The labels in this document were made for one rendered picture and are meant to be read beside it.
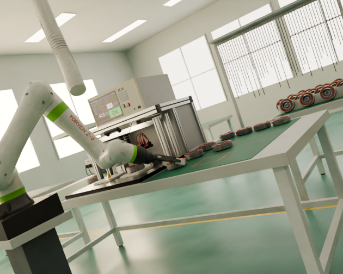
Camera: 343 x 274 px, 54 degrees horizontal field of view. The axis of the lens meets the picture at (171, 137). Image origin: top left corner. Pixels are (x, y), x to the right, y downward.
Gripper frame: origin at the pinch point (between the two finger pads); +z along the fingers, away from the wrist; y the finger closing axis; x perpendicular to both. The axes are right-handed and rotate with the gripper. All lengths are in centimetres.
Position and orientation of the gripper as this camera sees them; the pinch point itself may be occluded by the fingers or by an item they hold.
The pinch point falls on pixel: (176, 162)
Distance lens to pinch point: 183.5
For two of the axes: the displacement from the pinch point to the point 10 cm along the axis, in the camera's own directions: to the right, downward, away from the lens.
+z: 8.3, 2.2, 5.1
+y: 5.5, -1.4, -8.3
